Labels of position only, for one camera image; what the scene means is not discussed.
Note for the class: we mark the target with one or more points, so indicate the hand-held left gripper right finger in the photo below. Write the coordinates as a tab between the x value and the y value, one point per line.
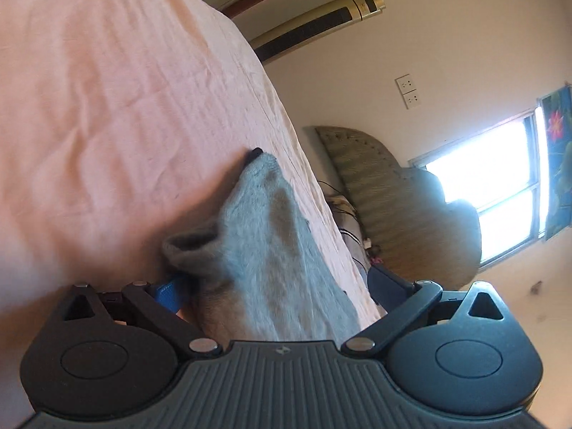
388	287

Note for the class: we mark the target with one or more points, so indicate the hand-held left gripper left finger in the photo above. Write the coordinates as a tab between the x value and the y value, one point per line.
172	292

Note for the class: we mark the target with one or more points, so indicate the grey sweater with navy sleeves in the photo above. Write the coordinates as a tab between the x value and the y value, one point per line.
268	241

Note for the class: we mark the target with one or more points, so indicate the magenta garment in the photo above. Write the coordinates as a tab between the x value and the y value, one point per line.
375	260

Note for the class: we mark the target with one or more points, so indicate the white charger plug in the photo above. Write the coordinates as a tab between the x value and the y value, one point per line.
368	243

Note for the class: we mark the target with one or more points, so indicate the patterned pillow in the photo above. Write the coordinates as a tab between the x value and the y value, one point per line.
353	232

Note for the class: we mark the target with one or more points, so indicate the olive padded headboard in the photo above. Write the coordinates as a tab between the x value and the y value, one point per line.
393	196

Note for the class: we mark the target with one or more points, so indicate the window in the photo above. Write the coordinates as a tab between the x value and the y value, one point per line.
482	152

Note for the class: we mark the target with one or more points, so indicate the pink blanket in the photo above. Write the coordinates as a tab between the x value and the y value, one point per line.
111	98

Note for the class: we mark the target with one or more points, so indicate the floral curtain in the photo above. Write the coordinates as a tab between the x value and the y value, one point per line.
558	165

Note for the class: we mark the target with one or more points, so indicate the gold tower air conditioner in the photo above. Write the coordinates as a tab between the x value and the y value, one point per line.
313	22

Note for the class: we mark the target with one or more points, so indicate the white wall socket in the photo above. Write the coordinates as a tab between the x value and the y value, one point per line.
412	99
405	83

